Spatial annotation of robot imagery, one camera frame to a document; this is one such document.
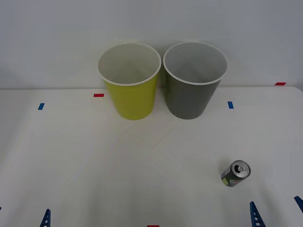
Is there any dark grey drink can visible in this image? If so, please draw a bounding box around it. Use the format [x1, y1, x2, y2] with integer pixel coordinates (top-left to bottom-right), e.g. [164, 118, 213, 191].
[221, 159, 251, 188]

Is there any yellow-green plastic waste bin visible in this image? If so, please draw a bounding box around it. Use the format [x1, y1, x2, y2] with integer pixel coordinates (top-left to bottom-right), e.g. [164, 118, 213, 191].
[98, 42, 162, 121]

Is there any grey plastic waste bin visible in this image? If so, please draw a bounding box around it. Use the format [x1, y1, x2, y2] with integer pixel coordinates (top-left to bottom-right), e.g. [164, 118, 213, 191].
[162, 41, 228, 120]

